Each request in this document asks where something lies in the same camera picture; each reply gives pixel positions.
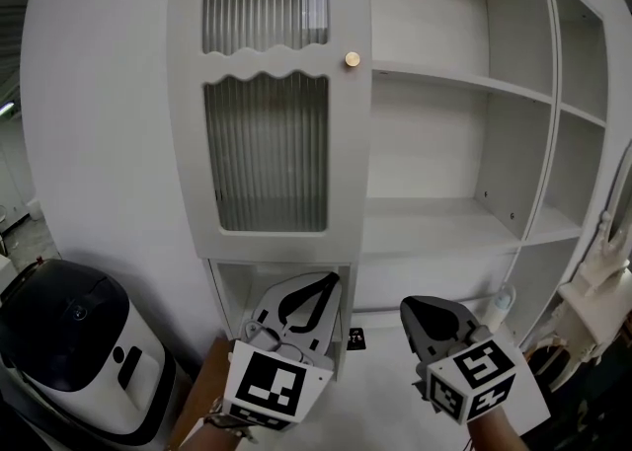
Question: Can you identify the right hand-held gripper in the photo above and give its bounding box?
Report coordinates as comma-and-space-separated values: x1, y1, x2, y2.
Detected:
399, 295, 517, 425

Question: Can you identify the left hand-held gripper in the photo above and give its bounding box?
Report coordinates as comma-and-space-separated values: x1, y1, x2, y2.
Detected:
221, 271, 343, 433

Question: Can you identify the white cabinet door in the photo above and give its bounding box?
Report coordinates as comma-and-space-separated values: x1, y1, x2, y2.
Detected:
166, 0, 372, 263

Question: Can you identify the person's left forearm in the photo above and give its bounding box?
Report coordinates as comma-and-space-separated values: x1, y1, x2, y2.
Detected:
170, 418, 258, 451

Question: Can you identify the person's right forearm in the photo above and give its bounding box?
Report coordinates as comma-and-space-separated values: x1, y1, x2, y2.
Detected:
466, 404, 532, 451

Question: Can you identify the white shelf cabinet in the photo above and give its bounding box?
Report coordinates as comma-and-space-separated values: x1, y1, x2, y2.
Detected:
166, 0, 623, 446

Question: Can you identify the brown cardboard box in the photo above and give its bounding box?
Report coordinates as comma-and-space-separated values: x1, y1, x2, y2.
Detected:
170, 338, 238, 451

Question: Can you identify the cream vanity table with mirror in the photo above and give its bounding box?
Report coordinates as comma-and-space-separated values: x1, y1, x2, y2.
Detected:
522, 140, 632, 391

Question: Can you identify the white and black robot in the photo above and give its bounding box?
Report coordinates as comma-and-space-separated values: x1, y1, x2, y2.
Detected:
0, 257, 179, 448

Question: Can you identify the white bottle with handle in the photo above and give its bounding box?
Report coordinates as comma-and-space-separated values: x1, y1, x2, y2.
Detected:
486, 284, 517, 337

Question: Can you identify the beaded bracelet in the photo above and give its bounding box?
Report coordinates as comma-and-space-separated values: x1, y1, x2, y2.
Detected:
204, 399, 258, 443

